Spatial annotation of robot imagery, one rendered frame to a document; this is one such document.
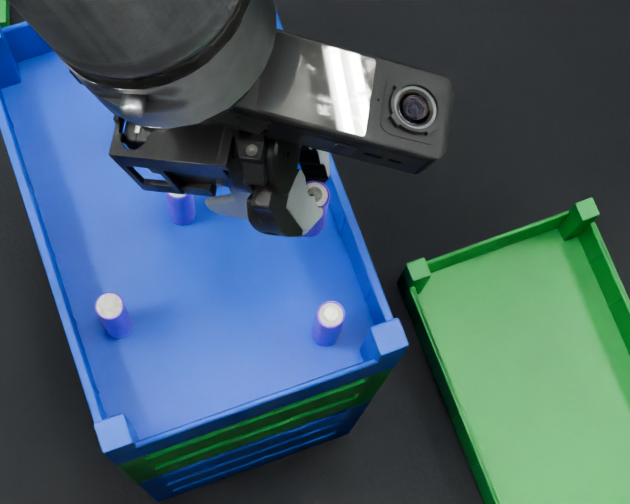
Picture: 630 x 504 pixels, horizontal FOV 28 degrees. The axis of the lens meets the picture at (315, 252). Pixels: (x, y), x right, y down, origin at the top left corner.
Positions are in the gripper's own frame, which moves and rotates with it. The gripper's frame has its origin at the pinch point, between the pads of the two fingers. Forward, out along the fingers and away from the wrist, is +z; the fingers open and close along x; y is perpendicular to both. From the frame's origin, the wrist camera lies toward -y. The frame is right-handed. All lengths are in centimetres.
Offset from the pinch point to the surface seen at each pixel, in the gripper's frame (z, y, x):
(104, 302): 4.5, 13.8, 7.0
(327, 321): 8.4, 0.2, 5.6
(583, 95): 60, -11, -34
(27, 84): 8.3, 24.9, -8.7
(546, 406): 59, -11, 0
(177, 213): 8.7, 11.9, -0.6
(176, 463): 23.6, 13.6, 14.7
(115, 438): 4.1, 10.9, 15.3
